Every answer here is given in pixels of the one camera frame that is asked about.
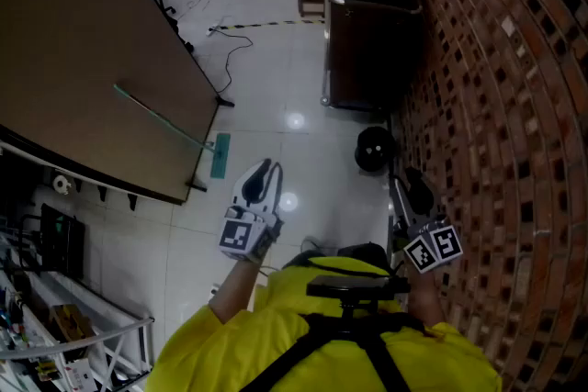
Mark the brown partition board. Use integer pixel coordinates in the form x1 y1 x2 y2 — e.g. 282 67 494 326
0 0 235 206

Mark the person's right forearm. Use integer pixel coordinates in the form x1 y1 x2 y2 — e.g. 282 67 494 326
406 263 447 330

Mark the white tape roll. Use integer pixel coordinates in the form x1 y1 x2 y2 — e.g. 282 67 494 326
51 174 73 196

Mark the yellow cardboard box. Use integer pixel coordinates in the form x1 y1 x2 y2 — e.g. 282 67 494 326
48 303 96 343

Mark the person's left forearm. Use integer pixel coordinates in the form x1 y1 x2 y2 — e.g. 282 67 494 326
209 254 272 326

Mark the green mop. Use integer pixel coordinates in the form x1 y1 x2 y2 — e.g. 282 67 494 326
112 83 232 180

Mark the black floor cable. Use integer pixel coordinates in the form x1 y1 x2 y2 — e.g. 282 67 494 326
209 28 254 95

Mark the white metal rack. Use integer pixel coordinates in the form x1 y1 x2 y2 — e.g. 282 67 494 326
0 233 155 392

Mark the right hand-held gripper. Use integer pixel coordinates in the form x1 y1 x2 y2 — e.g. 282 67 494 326
389 166 464 275

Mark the dark brown cabinet cart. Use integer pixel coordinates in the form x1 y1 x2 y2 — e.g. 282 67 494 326
322 0 424 112

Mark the black wire basket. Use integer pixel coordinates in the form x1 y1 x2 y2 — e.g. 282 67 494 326
20 202 86 281

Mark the yellow black hazard tape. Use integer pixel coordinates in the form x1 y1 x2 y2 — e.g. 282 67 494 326
220 18 326 31

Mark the black chest harness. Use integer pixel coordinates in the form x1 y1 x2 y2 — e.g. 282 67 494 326
238 242 428 392

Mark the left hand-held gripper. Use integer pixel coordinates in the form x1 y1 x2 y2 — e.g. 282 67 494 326
219 158 285 263

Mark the person's yellow shirt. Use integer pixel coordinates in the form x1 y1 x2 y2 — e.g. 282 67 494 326
145 255 504 392

